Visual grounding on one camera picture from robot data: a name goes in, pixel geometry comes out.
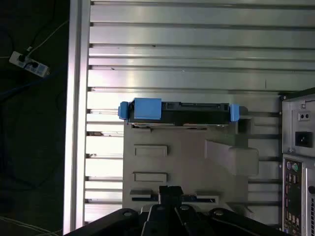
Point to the grey parts rack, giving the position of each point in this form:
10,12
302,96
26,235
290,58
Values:
182,152

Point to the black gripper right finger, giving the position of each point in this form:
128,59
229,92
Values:
189,221

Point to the black power plug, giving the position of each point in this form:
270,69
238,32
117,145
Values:
21,58
31,65

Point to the white power strip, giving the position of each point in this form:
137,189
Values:
39,68

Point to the silver PC case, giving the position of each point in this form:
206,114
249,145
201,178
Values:
297,157

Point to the hard disk in blue carrier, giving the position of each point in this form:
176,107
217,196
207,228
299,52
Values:
147,108

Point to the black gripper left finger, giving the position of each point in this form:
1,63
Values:
150,221

